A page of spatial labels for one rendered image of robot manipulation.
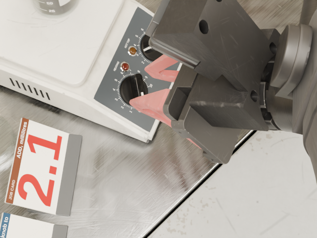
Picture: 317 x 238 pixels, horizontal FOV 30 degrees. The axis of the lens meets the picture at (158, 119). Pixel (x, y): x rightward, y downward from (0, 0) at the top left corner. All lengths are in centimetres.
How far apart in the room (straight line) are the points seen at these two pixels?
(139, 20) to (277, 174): 22
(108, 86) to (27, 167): 12
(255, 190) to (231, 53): 28
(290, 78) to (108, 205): 34
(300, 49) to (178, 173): 34
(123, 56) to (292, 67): 32
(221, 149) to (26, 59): 23
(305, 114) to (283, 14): 42
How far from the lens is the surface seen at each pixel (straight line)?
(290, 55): 33
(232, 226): 64
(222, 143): 47
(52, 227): 63
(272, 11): 74
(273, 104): 41
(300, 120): 33
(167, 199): 64
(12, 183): 61
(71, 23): 62
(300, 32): 34
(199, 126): 45
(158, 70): 53
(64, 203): 64
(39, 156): 63
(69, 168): 64
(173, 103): 45
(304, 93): 33
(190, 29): 37
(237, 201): 64
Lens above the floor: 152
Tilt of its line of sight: 70 degrees down
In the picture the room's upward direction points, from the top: 5 degrees clockwise
